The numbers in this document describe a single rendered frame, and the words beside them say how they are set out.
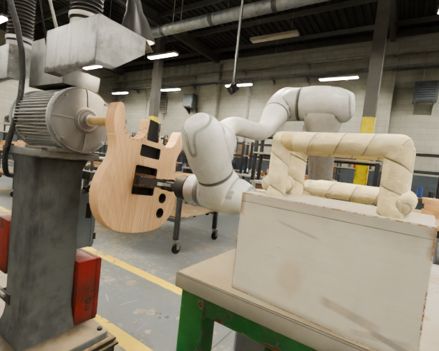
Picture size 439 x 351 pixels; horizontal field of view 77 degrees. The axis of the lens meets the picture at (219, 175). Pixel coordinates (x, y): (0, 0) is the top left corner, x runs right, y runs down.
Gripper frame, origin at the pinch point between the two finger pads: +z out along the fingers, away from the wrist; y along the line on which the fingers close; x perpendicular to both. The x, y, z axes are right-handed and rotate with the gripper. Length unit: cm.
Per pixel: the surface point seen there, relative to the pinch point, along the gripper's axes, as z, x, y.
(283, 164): -58, 7, -24
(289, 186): -57, 4, -18
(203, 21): 332, 364, 385
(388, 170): -73, 7, -25
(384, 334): -75, -13, -24
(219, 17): 287, 364, 385
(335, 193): -64, 4, -8
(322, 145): -64, 10, -25
